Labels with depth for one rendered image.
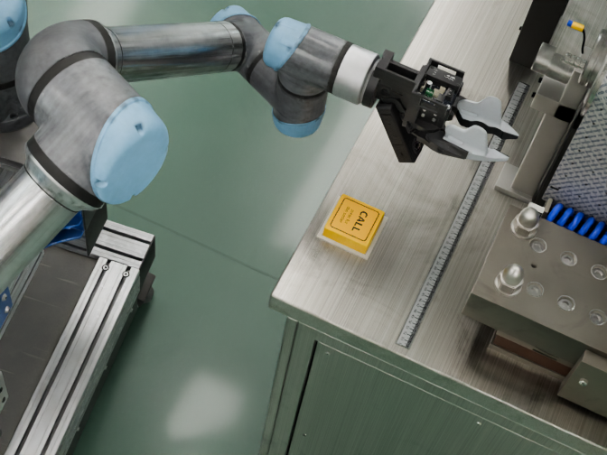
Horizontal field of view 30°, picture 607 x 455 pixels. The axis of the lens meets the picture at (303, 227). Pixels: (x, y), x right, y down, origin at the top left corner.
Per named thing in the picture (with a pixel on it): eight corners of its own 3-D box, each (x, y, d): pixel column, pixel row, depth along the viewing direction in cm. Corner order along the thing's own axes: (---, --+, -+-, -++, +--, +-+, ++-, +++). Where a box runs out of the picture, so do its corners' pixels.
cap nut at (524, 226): (515, 213, 157) (524, 195, 153) (539, 224, 156) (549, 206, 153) (507, 233, 155) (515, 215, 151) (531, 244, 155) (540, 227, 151)
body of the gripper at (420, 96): (452, 111, 148) (368, 75, 150) (437, 150, 156) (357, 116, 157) (471, 72, 152) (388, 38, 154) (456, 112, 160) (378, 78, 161)
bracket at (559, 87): (500, 165, 178) (558, 34, 152) (538, 181, 177) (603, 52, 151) (490, 188, 175) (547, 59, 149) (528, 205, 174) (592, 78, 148)
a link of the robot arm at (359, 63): (329, 105, 158) (351, 66, 162) (359, 117, 157) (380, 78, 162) (336, 69, 152) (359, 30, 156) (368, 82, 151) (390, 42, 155)
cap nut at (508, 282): (499, 268, 152) (508, 251, 148) (525, 280, 151) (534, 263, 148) (490, 290, 150) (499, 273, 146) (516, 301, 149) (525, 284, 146)
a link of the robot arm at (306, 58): (280, 41, 164) (285, 1, 157) (350, 70, 163) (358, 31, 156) (256, 78, 160) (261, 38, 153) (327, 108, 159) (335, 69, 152)
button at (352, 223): (340, 200, 171) (342, 191, 169) (383, 219, 170) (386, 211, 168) (322, 236, 167) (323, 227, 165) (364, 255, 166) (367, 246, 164)
